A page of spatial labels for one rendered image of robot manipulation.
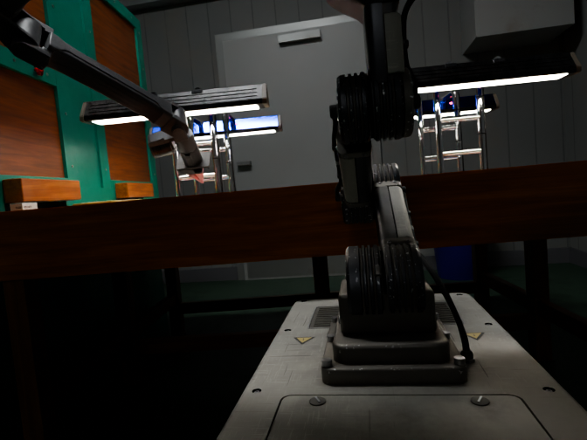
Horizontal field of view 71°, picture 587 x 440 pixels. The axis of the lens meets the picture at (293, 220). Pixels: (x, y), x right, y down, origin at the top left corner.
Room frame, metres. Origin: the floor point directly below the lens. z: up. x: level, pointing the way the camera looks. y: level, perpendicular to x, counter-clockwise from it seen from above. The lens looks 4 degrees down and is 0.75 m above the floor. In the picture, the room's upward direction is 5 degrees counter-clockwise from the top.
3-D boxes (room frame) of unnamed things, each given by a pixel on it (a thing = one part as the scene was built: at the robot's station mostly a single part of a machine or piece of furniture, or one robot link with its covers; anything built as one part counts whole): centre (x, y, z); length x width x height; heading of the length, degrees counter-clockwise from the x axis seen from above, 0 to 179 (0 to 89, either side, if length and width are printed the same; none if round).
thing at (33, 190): (1.36, 0.80, 0.83); 0.30 x 0.06 x 0.07; 177
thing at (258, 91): (1.39, 0.36, 1.08); 0.62 x 0.08 x 0.07; 87
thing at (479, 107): (1.42, -0.62, 0.90); 0.20 x 0.19 x 0.45; 87
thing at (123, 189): (2.04, 0.76, 0.83); 0.30 x 0.06 x 0.07; 177
